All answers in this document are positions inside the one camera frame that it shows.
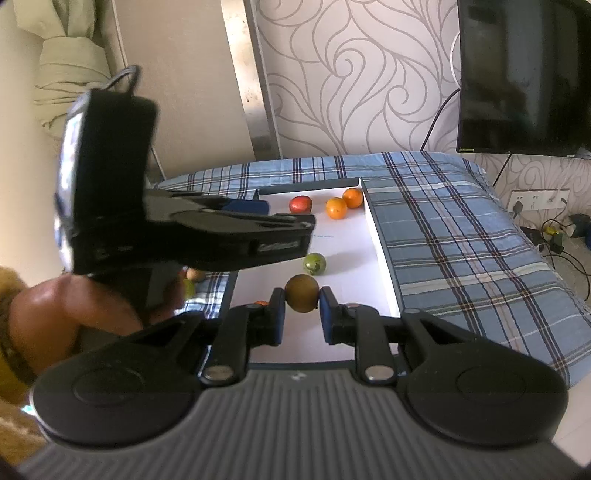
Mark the blue plaid blanket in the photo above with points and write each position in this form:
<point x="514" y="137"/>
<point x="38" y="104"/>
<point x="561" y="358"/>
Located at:
<point x="461" y="258"/>

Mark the black plug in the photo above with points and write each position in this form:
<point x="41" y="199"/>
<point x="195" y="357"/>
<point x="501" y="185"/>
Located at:
<point x="517" y="208"/>

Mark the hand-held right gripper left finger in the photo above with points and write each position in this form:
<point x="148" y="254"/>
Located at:
<point x="278" y="318"/>

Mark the person's left hand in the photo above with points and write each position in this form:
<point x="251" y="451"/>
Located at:
<point x="69" y="314"/>

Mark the red fruit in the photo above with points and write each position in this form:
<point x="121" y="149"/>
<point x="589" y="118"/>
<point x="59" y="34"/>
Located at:
<point x="300" y="204"/>

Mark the black flat television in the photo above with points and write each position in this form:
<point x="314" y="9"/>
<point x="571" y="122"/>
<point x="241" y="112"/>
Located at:
<point x="521" y="69"/>

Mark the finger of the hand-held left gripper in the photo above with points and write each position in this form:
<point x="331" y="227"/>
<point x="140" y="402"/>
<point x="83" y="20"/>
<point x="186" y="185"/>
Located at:
<point x="240" y="240"/>
<point x="247" y="207"/>

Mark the beige curtain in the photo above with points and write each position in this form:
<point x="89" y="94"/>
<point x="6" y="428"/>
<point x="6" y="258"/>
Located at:
<point x="69" y="69"/>

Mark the orange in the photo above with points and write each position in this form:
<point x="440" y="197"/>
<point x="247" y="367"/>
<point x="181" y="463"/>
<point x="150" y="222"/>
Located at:
<point x="353" y="197"/>
<point x="336" y="208"/>

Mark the grey shallow box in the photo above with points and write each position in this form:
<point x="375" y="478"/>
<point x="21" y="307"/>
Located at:
<point x="351" y="249"/>

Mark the white wall socket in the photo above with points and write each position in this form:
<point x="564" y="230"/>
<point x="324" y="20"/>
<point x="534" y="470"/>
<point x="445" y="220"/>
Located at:
<point x="540" y="198"/>

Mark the yellow green plug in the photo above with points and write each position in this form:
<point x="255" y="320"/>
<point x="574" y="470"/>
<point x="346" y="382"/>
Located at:
<point x="554" y="235"/>

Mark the tan fruit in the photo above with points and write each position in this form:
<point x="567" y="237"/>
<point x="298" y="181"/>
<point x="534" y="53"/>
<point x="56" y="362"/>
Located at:
<point x="197" y="274"/>

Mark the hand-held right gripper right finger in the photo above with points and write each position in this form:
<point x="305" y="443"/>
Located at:
<point x="325" y="316"/>

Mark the brown round fruit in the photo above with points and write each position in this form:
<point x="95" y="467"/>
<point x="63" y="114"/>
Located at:
<point x="301" y="291"/>

